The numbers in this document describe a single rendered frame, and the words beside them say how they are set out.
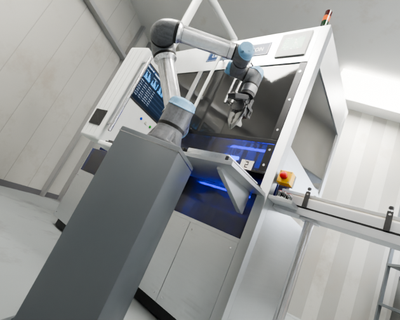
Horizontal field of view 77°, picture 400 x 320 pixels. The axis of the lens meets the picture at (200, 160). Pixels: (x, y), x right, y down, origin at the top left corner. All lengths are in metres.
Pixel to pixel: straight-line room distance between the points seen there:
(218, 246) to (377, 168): 3.83
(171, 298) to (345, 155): 3.88
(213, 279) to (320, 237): 3.13
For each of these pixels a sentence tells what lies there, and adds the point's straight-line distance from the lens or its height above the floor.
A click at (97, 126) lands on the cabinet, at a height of 0.88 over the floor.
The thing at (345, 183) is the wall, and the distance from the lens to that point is 4.66.
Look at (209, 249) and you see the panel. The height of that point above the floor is 0.48.
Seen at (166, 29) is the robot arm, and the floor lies 1.28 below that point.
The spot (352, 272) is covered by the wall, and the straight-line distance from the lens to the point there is 4.53.
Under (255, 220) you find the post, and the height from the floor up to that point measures 0.72.
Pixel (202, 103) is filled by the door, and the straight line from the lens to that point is 2.07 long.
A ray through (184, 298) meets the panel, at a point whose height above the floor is 0.20.
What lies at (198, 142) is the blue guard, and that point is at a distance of 1.83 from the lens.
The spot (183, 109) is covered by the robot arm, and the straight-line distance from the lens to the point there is 1.02.
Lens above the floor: 0.57
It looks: 14 degrees up
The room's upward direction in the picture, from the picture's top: 25 degrees clockwise
